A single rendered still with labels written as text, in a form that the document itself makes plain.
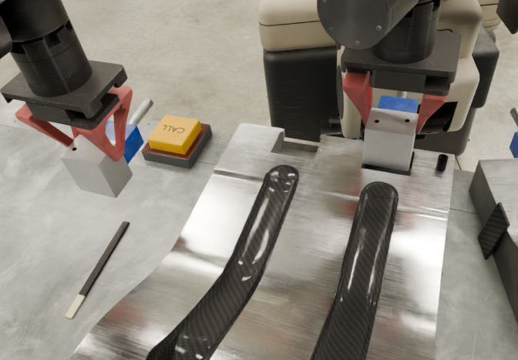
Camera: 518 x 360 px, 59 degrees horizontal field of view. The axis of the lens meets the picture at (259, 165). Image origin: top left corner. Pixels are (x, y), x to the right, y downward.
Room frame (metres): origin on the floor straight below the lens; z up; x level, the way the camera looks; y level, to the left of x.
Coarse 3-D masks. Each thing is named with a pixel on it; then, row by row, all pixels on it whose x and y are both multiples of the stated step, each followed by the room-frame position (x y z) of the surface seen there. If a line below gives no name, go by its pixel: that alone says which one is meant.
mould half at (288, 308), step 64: (256, 128) 0.45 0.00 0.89; (256, 192) 0.34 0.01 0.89; (320, 192) 0.33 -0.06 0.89; (448, 192) 0.30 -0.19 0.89; (192, 256) 0.27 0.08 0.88; (320, 256) 0.25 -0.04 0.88; (128, 320) 0.19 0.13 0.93; (256, 320) 0.18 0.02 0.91; (320, 320) 0.18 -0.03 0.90; (384, 320) 0.17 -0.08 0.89
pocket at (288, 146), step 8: (280, 136) 0.43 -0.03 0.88; (280, 144) 0.43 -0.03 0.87; (288, 144) 0.43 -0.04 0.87; (296, 144) 0.43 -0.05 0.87; (304, 144) 0.42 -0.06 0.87; (312, 144) 0.42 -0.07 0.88; (272, 152) 0.40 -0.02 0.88; (280, 152) 0.43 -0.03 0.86; (288, 152) 0.42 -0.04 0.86; (296, 152) 0.42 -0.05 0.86; (304, 152) 0.42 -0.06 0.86; (312, 152) 0.42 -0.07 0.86
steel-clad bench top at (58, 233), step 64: (0, 128) 0.66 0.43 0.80; (64, 128) 0.63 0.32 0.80; (0, 192) 0.50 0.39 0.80; (64, 192) 0.48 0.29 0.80; (128, 192) 0.46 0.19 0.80; (192, 192) 0.44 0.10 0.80; (0, 256) 0.38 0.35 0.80; (64, 256) 0.36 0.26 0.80; (128, 256) 0.35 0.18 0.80; (448, 256) 0.28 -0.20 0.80; (0, 320) 0.29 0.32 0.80; (64, 320) 0.27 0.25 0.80; (448, 320) 0.20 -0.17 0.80; (512, 320) 0.19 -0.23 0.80
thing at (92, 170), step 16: (144, 112) 0.45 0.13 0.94; (112, 128) 0.42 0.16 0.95; (128, 128) 0.41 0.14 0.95; (80, 144) 0.38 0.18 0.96; (128, 144) 0.39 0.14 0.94; (64, 160) 0.37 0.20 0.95; (80, 160) 0.36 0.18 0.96; (96, 160) 0.35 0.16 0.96; (112, 160) 0.36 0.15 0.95; (128, 160) 0.39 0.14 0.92; (80, 176) 0.36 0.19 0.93; (96, 176) 0.35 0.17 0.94; (112, 176) 0.36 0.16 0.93; (128, 176) 0.37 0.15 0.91; (96, 192) 0.36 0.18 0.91; (112, 192) 0.35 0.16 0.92
